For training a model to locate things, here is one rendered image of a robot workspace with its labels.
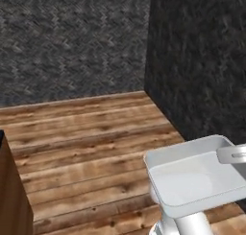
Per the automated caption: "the brown wooden counter cabinet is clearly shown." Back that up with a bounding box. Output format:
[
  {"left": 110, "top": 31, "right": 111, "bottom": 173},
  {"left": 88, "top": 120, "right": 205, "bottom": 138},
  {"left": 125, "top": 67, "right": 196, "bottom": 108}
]
[{"left": 0, "top": 129, "right": 35, "bottom": 235}]

